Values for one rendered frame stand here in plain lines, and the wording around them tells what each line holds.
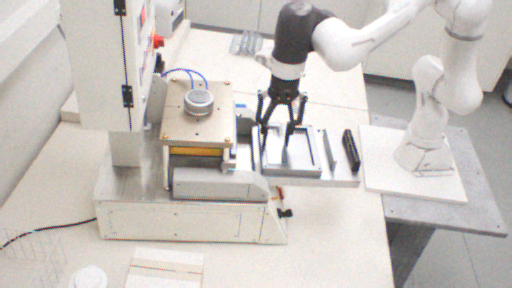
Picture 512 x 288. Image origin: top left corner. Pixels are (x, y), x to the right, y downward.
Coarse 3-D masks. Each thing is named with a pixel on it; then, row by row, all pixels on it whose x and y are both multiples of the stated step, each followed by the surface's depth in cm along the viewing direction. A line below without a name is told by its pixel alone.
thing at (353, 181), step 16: (256, 128) 140; (256, 144) 135; (320, 144) 138; (336, 144) 139; (256, 160) 129; (320, 160) 132; (336, 160) 127; (272, 176) 125; (288, 176) 126; (304, 176) 127; (336, 176) 128; (352, 176) 129
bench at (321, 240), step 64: (192, 64) 205; (256, 64) 211; (320, 64) 217; (64, 128) 164; (320, 128) 180; (64, 192) 141; (320, 192) 153; (64, 256) 125; (128, 256) 127; (256, 256) 131; (320, 256) 134; (384, 256) 136
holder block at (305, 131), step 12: (300, 132) 139; (312, 132) 138; (288, 144) 132; (300, 144) 135; (312, 144) 133; (264, 156) 127; (288, 156) 128; (300, 156) 131; (312, 156) 130; (264, 168) 124; (276, 168) 124; (288, 168) 125; (300, 168) 125; (312, 168) 126
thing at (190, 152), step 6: (174, 150) 118; (180, 150) 118; (186, 150) 118; (192, 150) 118; (198, 150) 118; (204, 150) 118; (210, 150) 118; (216, 150) 118; (222, 150) 118; (174, 156) 119; (180, 156) 119; (186, 156) 119; (192, 156) 119; (198, 156) 119; (204, 156) 120; (210, 156) 120; (216, 156) 120; (222, 156) 120
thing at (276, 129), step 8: (272, 128) 135; (280, 128) 136; (272, 136) 132; (280, 136) 133; (272, 144) 130; (280, 144) 130; (272, 152) 127; (280, 152) 128; (272, 160) 125; (280, 160) 125
